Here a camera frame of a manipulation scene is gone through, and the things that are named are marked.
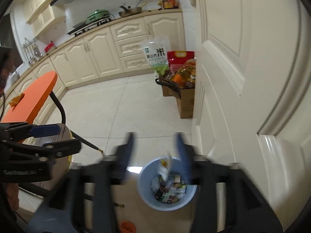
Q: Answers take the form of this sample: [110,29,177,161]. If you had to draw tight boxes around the white door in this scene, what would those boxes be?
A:
[188,0,311,233]

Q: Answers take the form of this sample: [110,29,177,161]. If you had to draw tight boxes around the brown cardboard box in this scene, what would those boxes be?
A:
[176,87,195,119]

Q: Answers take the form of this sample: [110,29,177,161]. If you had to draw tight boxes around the steel pan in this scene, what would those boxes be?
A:
[119,0,149,18]

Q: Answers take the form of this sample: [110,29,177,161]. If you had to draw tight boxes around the orange round table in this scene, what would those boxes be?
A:
[0,71,125,208]

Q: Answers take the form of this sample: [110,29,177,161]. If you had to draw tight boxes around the round brown stool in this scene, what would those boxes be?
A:
[23,123,74,175]

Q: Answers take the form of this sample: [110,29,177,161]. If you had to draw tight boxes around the green electric pot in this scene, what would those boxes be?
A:
[87,10,111,23]

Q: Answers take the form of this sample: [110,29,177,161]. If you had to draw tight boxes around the white rice bag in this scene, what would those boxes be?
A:
[140,37,169,77]

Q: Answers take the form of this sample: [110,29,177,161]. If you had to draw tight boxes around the blue plastic bin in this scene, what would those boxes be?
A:
[138,158,198,210]

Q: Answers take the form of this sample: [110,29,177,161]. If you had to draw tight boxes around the yellow cooking oil bottle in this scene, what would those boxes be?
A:
[180,58,197,82]

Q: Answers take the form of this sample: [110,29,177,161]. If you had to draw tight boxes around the red rice bag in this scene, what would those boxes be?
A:
[167,51,196,74]

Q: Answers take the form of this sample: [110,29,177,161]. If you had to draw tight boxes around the white yellow wrapper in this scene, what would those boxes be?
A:
[159,154,174,181]

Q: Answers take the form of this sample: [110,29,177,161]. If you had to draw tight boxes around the dark snack packet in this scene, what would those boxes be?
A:
[155,186,167,199]

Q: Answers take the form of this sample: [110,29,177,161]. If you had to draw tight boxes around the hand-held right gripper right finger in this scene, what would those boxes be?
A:
[175,132,285,233]

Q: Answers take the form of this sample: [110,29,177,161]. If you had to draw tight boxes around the kitchen cabinets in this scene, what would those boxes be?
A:
[5,12,186,107]
[23,0,67,37]

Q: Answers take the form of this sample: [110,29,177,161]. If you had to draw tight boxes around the utensil rack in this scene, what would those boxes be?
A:
[22,37,40,49]

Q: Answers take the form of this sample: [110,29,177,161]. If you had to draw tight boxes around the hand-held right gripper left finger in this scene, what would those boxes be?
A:
[27,132,135,233]

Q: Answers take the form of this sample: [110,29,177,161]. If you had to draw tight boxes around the hanging kitchen utensils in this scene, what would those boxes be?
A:
[24,44,44,65]

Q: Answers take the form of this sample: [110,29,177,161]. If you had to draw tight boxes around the gas stove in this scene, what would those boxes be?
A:
[67,17,116,37]

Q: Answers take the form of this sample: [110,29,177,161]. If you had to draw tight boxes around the lower kitchen cabinets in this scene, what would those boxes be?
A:
[5,12,186,107]

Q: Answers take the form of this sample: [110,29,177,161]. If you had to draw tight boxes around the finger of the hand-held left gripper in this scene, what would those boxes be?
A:
[7,138,82,159]
[0,123,61,143]

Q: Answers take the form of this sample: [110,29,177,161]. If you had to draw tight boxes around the person's left hand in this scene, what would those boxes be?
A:
[3,183,20,211]

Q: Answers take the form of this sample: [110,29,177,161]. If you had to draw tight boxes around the window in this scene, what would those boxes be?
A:
[0,13,25,71]

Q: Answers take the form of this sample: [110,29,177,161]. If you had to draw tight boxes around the upper kitchen cabinets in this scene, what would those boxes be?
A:
[23,0,67,37]

